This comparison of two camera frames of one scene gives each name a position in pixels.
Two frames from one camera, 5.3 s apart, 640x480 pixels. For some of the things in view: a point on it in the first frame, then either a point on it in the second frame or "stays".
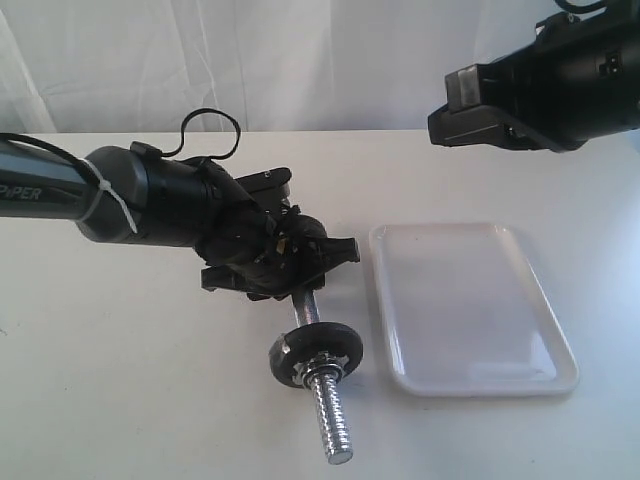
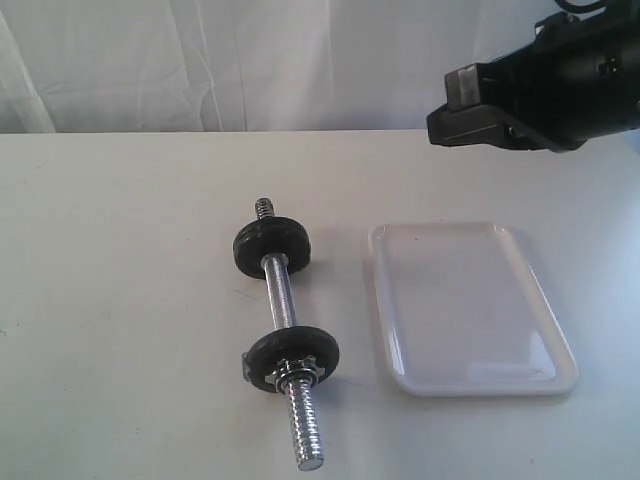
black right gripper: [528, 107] stays
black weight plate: [305, 342] → [287, 343]
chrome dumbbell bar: [327, 392] → [303, 413]
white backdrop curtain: [142, 66] stays
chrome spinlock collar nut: [322, 369] → [305, 369]
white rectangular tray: [464, 314] stays
